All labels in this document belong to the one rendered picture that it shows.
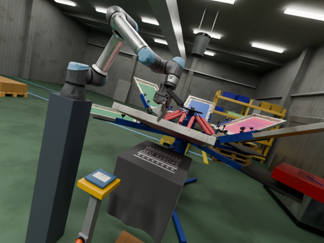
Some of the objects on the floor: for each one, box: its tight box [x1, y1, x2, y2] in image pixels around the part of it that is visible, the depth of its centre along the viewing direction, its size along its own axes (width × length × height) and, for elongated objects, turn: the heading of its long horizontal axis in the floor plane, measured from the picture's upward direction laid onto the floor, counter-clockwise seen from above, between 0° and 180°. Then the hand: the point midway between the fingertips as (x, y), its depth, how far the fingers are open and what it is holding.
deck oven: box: [263, 115, 324, 237], centre depth 281 cm, size 136×104×181 cm
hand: (160, 120), depth 79 cm, fingers closed on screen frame, 4 cm apart
